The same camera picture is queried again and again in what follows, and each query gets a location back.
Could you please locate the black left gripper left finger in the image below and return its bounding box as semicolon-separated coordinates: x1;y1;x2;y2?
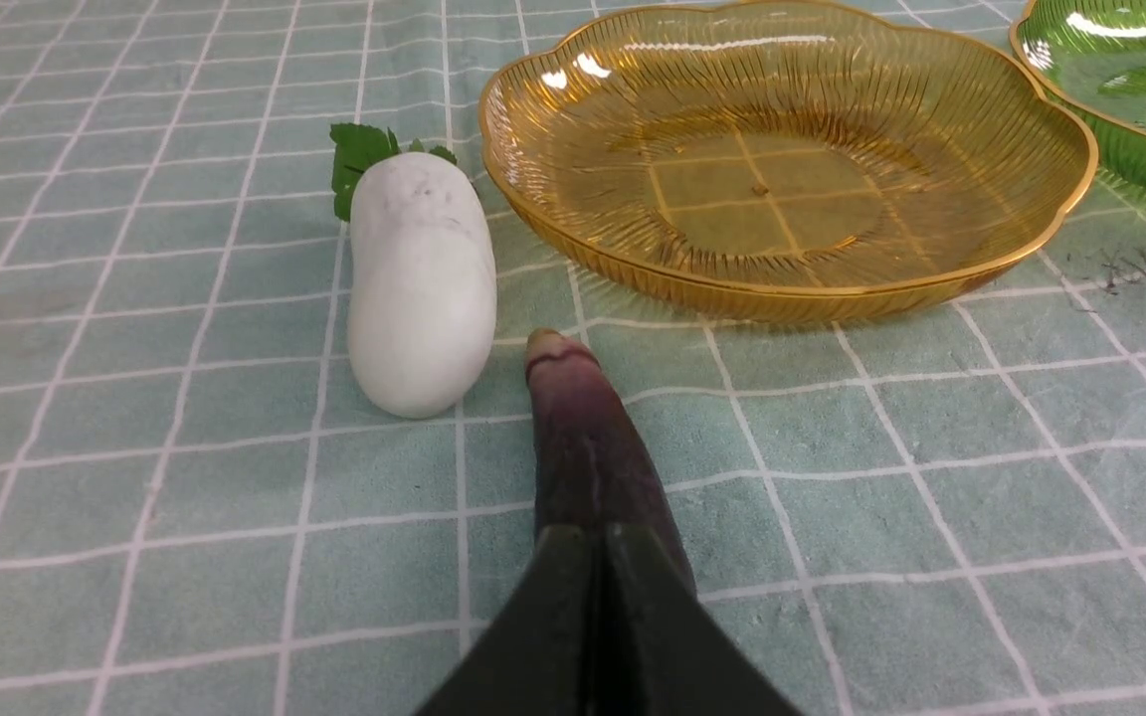
417;525;595;715

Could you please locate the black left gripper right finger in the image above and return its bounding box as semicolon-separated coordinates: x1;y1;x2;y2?
601;524;801;715

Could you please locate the purple eggplant one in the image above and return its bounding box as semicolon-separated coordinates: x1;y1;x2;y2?
524;329;696;593

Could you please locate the white radish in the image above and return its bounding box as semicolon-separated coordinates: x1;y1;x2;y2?
330;121;497;419

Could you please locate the green checkered tablecloth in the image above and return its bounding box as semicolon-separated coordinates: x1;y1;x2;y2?
0;1;1146;715

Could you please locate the amber glass plate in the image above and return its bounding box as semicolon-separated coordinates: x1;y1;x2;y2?
478;1;1099;323

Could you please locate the green glass plate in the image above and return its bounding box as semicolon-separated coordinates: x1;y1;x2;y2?
1008;1;1146;203

